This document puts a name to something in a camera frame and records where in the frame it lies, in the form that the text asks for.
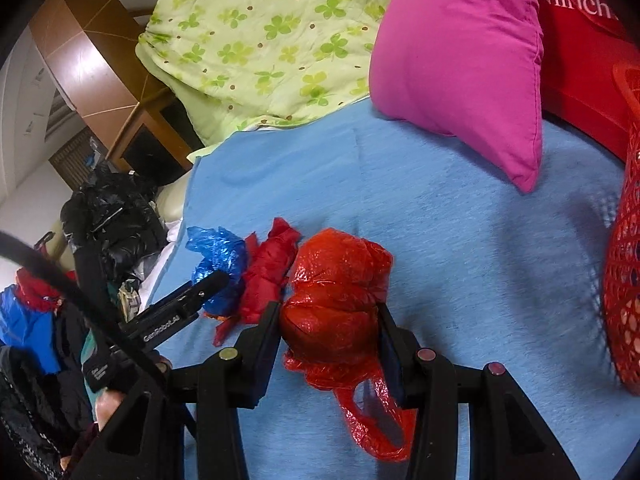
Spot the dark red plastic bag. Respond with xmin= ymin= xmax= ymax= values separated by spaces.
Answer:
xmin=212 ymin=216 xmax=304 ymax=347

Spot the red mesh basket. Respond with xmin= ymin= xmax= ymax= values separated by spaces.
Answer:
xmin=602 ymin=59 xmax=640 ymax=397

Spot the wooden pillar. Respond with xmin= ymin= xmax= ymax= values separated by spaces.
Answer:
xmin=27 ymin=0 xmax=174 ymax=122

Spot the translucent red plastic bag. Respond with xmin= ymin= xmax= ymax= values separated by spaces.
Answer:
xmin=278 ymin=228 xmax=414 ymax=463

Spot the person's left hand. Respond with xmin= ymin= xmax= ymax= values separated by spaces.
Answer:
xmin=93 ymin=358 xmax=173 ymax=433

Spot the red tote bag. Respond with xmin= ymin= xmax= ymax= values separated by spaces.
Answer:
xmin=529 ymin=0 xmax=640 ymax=162

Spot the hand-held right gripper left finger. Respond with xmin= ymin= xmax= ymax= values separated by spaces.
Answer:
xmin=64 ymin=300 xmax=284 ymax=480

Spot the wooden cabinet with dark panel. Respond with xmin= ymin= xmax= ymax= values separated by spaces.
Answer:
xmin=106 ymin=94 xmax=199 ymax=187

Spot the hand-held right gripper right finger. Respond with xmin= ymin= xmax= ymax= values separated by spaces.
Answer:
xmin=375 ymin=302 xmax=583 ymax=480

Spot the cream sofa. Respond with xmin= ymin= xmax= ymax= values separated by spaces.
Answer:
xmin=154 ymin=179 xmax=194 ymax=227

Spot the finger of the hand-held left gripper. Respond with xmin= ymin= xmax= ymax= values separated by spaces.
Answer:
xmin=149 ymin=269 xmax=232 ymax=322

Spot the pink pillow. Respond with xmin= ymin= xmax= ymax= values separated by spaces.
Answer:
xmin=369 ymin=0 xmax=546 ymax=194

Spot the black puffer jacket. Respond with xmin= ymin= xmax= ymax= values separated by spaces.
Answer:
xmin=59 ymin=164 xmax=171 ymax=282

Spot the white sheet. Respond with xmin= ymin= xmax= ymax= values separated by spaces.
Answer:
xmin=139 ymin=219 xmax=191 ymax=312

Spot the striped cloth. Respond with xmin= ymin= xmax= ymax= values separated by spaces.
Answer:
xmin=117 ymin=279 xmax=144 ymax=322

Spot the dark cloth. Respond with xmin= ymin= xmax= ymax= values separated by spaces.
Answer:
xmin=0 ymin=305 xmax=109 ymax=480

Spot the light blue blanket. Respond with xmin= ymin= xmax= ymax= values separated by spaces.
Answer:
xmin=182 ymin=97 xmax=640 ymax=480

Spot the black cable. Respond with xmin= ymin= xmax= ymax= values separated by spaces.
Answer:
xmin=0 ymin=231 xmax=172 ymax=397

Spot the green clover quilt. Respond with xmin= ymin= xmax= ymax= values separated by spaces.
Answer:
xmin=135 ymin=0 xmax=419 ymax=149

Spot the blue plastic bag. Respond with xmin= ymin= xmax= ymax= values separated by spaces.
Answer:
xmin=185 ymin=225 xmax=249 ymax=317

